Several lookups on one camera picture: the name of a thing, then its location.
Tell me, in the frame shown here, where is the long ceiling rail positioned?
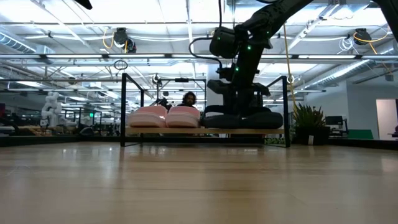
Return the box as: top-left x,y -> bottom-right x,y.
0,53 -> 398,60

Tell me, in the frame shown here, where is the black plant pot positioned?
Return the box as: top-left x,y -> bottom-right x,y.
294,126 -> 331,146

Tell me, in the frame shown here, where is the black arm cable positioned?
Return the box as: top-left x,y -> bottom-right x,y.
188,0 -> 224,70

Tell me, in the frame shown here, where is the black frame wooden shelf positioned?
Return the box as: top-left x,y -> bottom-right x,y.
120,73 -> 292,148

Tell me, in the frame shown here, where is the black metal workcell frame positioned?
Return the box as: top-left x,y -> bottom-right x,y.
156,77 -> 208,109

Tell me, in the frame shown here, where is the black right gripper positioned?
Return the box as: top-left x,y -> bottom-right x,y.
206,79 -> 271,114

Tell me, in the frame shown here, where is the small black monitor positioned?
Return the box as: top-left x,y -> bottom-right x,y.
325,115 -> 349,135

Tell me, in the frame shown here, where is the black ceiling cable reel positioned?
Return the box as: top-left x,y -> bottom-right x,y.
112,27 -> 137,54
353,27 -> 373,46

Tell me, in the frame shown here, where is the white humanoid robot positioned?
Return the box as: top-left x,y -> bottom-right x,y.
41,91 -> 65,127

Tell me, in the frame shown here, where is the green panel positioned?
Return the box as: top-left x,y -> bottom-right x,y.
348,129 -> 374,140

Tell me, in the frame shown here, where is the pink foam slide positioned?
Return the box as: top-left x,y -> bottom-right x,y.
127,105 -> 168,128
165,105 -> 201,129

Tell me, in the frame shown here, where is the black hanging cable loop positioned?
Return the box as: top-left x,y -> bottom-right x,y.
113,59 -> 129,71

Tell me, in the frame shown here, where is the person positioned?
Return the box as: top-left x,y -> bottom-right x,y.
177,91 -> 198,110

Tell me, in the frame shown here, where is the green potted plant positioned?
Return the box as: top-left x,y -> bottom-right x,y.
292,104 -> 327,129

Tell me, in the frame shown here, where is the yellow hanging cable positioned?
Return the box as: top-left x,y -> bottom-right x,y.
282,24 -> 300,109

